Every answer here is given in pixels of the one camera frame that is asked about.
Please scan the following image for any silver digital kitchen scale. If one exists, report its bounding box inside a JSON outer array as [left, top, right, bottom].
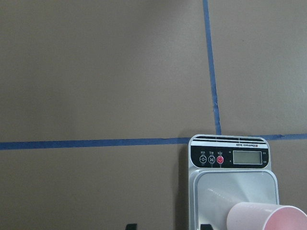
[[188, 134, 279, 230]]

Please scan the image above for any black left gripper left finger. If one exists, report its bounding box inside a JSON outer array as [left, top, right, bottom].
[[126, 223, 137, 230]]

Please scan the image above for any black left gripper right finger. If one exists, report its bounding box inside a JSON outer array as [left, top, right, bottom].
[[200, 224, 212, 230]]

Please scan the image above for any pink plastic cup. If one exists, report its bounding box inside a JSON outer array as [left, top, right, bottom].
[[226, 202, 307, 230]]

